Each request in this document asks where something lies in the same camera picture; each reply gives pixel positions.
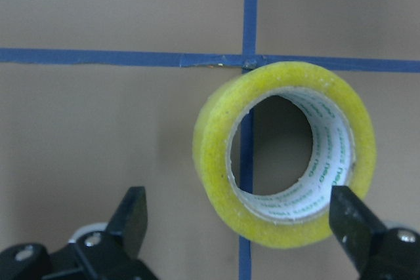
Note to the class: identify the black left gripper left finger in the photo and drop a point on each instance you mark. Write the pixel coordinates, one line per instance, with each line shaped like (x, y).
(129, 222)

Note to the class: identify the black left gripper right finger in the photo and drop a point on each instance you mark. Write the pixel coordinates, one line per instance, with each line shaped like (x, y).
(355, 226)

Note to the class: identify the yellow tape roll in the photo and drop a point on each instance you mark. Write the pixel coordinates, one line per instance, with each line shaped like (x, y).
(343, 152)

